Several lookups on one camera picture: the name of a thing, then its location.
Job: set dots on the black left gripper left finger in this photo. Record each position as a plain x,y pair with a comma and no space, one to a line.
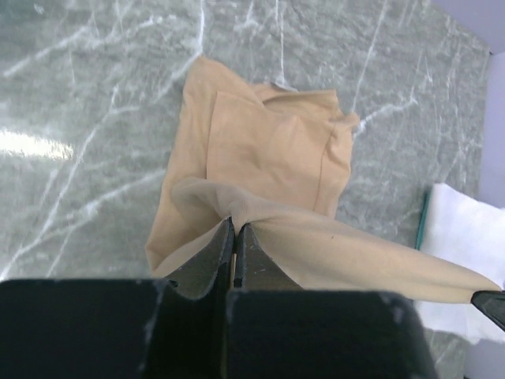
106,328

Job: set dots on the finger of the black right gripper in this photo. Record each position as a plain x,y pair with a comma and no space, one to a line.
492,305

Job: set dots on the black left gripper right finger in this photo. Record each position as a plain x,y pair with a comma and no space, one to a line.
274,329

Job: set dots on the beige t shirt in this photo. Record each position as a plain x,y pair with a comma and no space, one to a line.
278,161

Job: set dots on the folded white t shirt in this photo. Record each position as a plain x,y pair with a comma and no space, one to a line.
469,233

